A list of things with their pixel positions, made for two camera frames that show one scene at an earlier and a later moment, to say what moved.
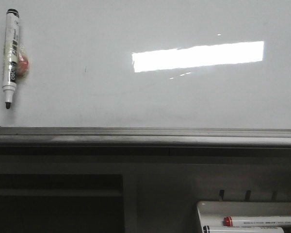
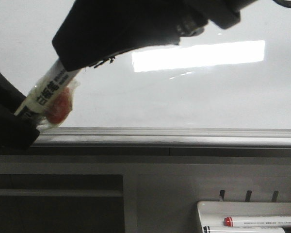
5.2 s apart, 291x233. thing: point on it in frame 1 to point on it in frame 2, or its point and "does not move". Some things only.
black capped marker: (209, 229) does not move
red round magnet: (23, 65) to (60, 109)
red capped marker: (266, 221) does not move
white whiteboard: (161, 64) does not move
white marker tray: (212, 213) does not move
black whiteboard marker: (10, 55) to (50, 100)
